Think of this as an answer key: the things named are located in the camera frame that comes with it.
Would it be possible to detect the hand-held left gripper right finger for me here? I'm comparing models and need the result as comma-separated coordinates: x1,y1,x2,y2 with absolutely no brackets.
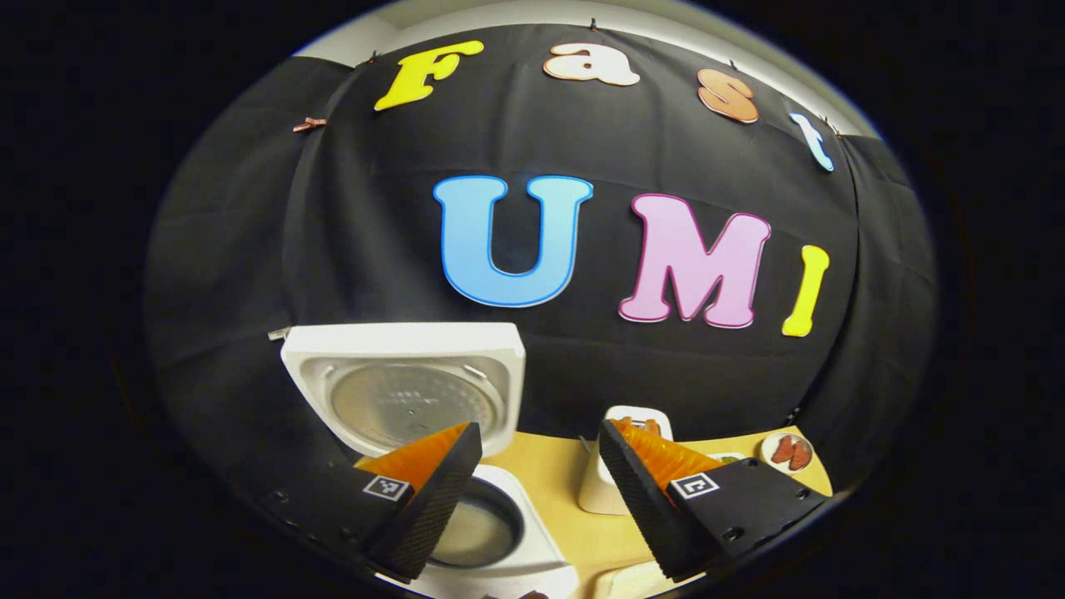
597,418,833,583

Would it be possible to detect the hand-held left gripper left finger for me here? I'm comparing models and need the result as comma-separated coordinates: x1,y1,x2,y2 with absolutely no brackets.
265,422,484,582

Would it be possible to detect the white rice cooker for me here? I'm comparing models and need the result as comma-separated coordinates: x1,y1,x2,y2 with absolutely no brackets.
280,323,581,599

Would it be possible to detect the white toaster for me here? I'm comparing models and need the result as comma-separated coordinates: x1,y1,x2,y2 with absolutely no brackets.
577,405,675,517

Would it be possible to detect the clear plastic container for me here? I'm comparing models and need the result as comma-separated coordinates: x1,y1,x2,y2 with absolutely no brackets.
592,559,671,599

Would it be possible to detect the white round plate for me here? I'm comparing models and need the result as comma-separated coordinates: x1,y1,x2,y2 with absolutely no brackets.
760,431,815,476

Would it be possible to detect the black backdrop cloth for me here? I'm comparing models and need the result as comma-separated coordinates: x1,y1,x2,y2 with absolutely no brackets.
146,23,939,542

